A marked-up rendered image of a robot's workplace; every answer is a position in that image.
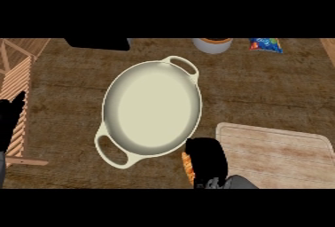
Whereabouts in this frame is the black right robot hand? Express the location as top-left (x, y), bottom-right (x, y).
top-left (186, 137), bottom-right (229, 190)

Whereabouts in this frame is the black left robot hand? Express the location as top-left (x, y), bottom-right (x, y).
top-left (0, 90), bottom-right (28, 153)

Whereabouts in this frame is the orange croissant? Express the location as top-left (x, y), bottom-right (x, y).
top-left (180, 151), bottom-right (197, 187)

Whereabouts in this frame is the pale wooden cutting board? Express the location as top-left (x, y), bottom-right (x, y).
top-left (214, 121), bottom-right (335, 190)

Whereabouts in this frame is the brown wooden board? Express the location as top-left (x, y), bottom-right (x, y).
top-left (319, 38), bottom-right (335, 67)

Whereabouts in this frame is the wooden dish rack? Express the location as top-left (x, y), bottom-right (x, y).
top-left (0, 38), bottom-right (52, 167)

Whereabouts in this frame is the black appliance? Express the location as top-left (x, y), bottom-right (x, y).
top-left (64, 38), bottom-right (133, 51)

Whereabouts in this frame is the white cylindrical container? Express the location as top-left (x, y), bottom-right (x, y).
top-left (191, 38), bottom-right (235, 55)

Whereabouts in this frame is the blue snack bag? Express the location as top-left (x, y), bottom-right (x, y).
top-left (248, 38), bottom-right (284, 54)

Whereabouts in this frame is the cream two-handled pot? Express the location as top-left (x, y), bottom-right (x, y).
top-left (93, 55), bottom-right (203, 170)

